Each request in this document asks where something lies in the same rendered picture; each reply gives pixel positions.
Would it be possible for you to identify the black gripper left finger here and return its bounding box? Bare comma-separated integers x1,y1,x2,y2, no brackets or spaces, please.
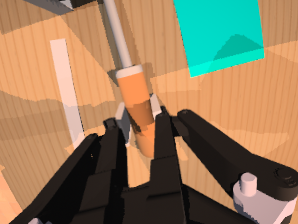
8,102,132,224

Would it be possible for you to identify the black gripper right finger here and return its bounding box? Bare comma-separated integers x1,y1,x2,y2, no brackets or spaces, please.
144,93,298,224

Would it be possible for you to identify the white flat bar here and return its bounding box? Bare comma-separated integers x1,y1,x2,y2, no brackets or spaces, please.
50,39,85,149

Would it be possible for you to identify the teal square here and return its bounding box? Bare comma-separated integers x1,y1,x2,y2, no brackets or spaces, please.
173,0,264,77

